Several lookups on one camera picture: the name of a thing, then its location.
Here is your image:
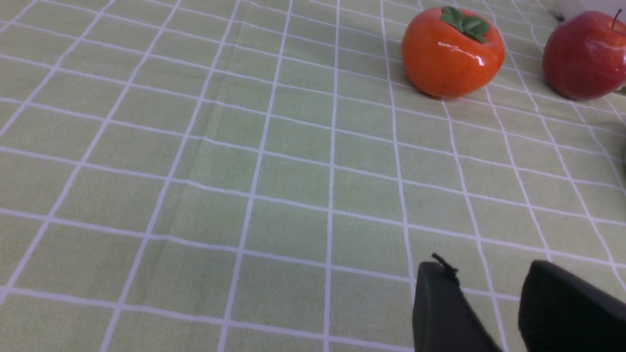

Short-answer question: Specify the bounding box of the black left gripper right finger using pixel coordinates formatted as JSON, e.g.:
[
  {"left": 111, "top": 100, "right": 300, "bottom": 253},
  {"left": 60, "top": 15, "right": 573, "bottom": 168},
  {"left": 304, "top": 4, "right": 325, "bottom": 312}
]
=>
[{"left": 518, "top": 260, "right": 626, "bottom": 352}]

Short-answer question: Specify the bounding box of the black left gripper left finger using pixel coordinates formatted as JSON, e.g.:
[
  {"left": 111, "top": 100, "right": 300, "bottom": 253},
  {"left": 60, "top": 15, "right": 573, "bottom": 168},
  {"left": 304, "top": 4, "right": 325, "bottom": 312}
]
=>
[{"left": 413, "top": 253, "right": 501, "bottom": 352}]

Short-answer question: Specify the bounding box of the red apple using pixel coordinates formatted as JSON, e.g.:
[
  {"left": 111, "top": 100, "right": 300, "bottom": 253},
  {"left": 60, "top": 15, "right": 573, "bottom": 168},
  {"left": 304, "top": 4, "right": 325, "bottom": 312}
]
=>
[{"left": 542, "top": 8, "right": 626, "bottom": 101}]

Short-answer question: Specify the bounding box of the orange persimmon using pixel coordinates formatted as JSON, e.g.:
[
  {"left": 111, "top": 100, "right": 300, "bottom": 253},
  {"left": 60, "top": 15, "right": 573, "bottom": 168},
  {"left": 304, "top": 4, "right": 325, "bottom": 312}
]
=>
[{"left": 401, "top": 6, "right": 505, "bottom": 99}]

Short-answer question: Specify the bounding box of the white toaster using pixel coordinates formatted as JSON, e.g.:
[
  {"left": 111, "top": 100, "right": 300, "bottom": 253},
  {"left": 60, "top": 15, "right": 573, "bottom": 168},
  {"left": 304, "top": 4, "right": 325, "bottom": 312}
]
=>
[{"left": 552, "top": 0, "right": 626, "bottom": 20}]

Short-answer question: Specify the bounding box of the green checkered tablecloth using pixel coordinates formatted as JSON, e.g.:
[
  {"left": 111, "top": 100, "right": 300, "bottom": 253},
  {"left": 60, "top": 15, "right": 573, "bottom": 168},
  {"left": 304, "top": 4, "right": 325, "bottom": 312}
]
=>
[{"left": 0, "top": 0, "right": 625, "bottom": 352}]

